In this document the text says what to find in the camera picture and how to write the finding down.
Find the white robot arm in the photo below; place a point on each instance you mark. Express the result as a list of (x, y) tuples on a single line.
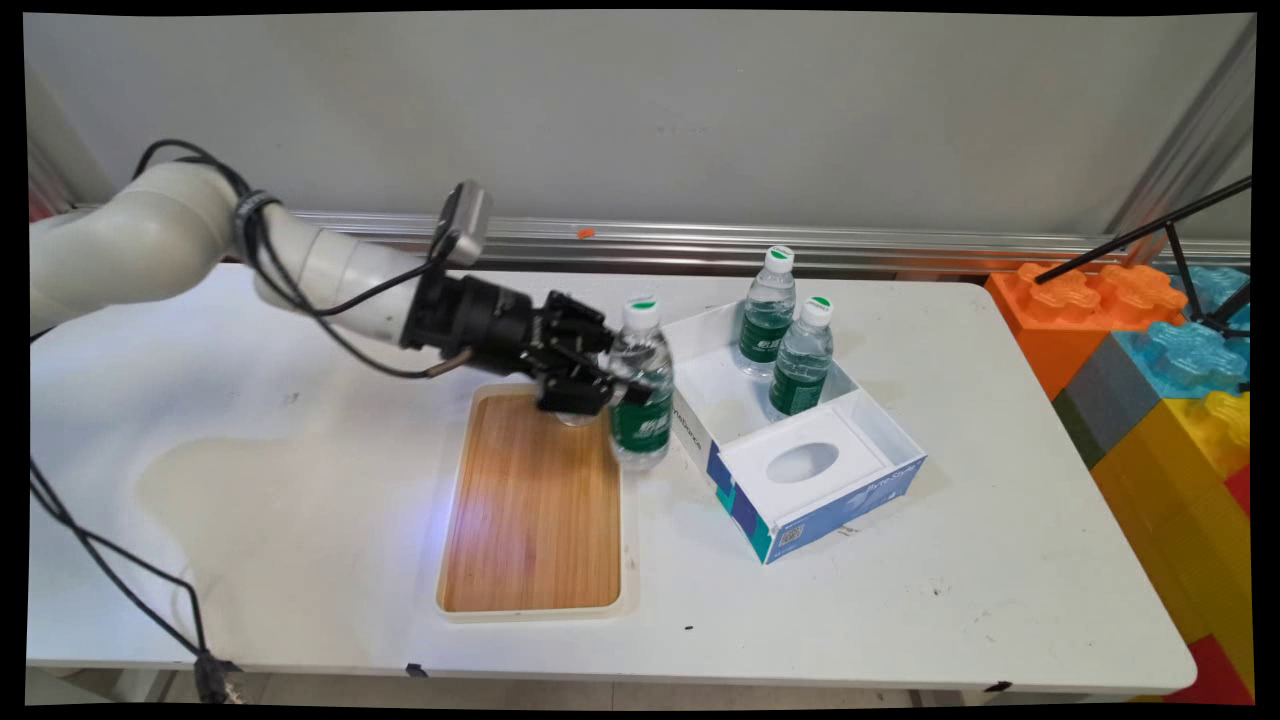
[(150, 240)]

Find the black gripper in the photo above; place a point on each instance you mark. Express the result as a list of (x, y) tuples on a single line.
[(480, 320)]

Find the large blue translucent block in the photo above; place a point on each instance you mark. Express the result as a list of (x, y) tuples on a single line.
[(1190, 355)]

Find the red foam building block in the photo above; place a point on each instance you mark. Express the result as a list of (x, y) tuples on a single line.
[(1215, 680)]

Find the grey foam building block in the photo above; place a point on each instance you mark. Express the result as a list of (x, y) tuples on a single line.
[(1110, 400)]

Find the slanted aluminium frame post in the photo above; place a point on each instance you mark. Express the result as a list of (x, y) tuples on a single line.
[(1200, 130)]

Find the white and blue cardboard box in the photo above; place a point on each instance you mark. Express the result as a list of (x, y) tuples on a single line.
[(760, 475)]

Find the orange foam building block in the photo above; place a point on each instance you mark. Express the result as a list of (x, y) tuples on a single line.
[(1060, 320)]

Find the wooden tray with white rim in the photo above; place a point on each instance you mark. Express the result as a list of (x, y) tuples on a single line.
[(530, 540)]

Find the green-label clear water bottle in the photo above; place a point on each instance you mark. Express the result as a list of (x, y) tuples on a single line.
[(800, 360), (575, 420), (645, 430), (770, 300)]

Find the horizontal aluminium frame rail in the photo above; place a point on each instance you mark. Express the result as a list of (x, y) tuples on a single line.
[(900, 245)]

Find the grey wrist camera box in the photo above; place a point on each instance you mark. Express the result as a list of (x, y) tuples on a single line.
[(468, 220)]

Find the small blue translucent block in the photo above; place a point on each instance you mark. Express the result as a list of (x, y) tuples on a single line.
[(1215, 285)]

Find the black tripod stand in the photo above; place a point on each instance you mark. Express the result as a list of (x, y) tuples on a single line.
[(1100, 247)]

